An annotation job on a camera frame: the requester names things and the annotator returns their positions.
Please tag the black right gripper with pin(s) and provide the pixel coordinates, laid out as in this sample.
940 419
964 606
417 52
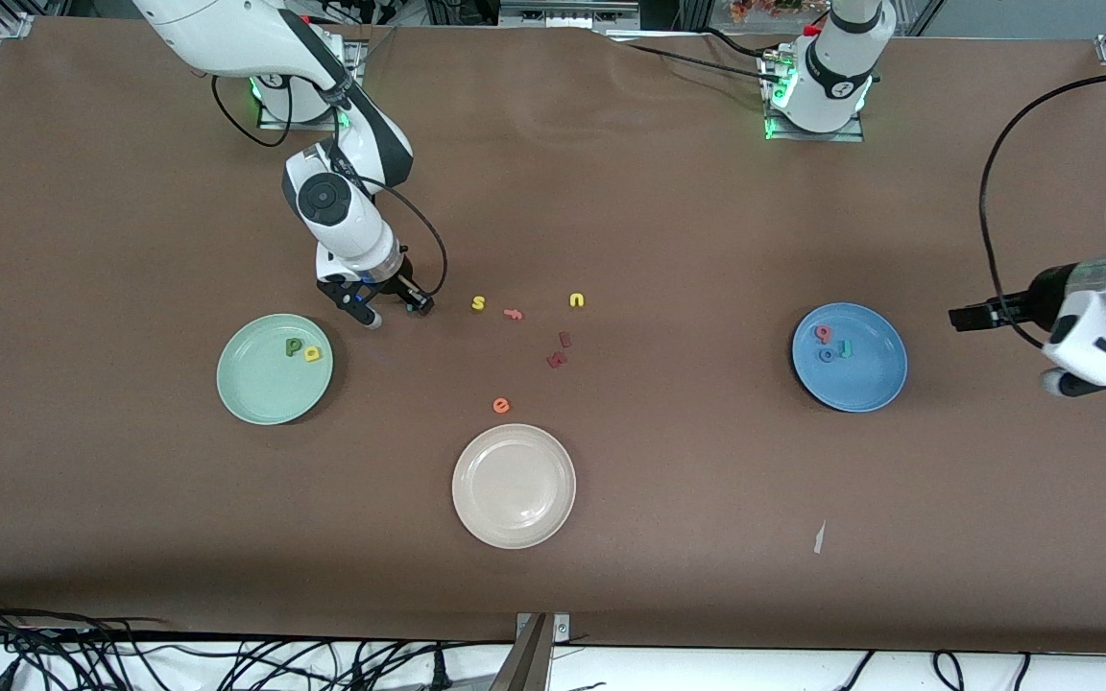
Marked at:
401 287

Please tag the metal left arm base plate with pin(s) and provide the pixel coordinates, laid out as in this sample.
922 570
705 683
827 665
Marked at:
846 137

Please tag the beige plate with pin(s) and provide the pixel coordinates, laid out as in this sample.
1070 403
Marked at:
514 486

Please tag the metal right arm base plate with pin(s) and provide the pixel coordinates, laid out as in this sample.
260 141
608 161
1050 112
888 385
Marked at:
275 123

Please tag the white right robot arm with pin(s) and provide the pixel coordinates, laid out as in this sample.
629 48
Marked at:
342 221

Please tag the orange artificial flowers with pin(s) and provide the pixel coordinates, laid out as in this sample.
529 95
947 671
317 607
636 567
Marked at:
764 8

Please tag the green foam letter p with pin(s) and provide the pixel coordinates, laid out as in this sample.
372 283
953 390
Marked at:
293 347

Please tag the metal table edge bracket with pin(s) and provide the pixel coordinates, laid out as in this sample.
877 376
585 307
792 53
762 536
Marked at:
534 662

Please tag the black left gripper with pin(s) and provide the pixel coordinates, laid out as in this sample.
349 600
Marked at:
1039 294

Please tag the small white tape strip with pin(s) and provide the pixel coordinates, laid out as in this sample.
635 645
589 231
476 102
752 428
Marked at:
819 539

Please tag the green plate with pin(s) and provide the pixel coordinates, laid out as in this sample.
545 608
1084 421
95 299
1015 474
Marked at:
265 384

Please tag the silver equipment frame rail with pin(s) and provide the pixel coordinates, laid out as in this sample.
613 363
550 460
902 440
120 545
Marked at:
567 11

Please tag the blue plate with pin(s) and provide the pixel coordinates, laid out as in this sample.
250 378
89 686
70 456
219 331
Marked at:
865 379

